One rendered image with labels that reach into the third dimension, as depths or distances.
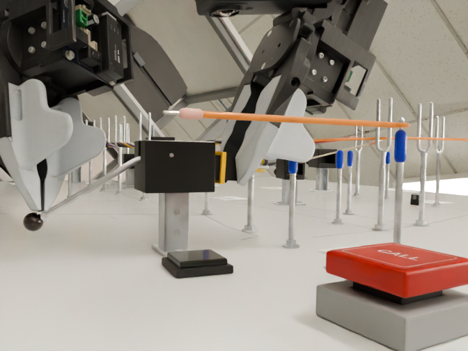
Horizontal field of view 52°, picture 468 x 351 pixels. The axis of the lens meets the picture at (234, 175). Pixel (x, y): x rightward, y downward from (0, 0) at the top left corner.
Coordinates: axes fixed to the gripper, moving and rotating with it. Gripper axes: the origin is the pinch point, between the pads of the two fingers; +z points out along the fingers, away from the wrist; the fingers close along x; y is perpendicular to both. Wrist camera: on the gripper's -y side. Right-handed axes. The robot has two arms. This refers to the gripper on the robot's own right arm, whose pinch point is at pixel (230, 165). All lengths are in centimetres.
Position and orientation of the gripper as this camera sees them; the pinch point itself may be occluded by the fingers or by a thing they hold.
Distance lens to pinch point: 40.9
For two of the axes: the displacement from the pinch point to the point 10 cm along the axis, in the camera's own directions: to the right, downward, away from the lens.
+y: 8.3, 4.1, 3.8
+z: -4.0, 9.1, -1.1
